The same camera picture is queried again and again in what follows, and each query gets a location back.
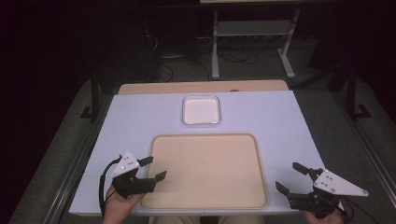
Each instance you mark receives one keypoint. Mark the aluminium frame rail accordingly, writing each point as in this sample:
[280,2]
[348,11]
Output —
[369,149]
[73,161]

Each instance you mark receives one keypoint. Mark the white square dish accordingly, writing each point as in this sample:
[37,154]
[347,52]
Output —
[201,110]

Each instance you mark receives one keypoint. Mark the person's right hand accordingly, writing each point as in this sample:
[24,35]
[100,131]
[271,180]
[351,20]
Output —
[322,219]

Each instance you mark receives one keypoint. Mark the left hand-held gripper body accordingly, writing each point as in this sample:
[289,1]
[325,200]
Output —
[124,166]

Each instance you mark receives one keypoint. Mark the beige plastic tray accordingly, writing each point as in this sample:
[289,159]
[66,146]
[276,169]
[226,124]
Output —
[205,172]

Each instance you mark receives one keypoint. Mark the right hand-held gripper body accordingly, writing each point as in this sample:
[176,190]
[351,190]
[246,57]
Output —
[330,186]

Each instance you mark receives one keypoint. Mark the black metal stand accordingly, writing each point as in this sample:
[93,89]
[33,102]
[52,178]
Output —
[94,99]
[352,96]

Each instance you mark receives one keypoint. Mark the person's left hand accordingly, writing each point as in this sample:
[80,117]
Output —
[120,207]

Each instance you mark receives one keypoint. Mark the white metal stand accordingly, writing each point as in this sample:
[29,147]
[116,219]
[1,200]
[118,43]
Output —
[253,28]

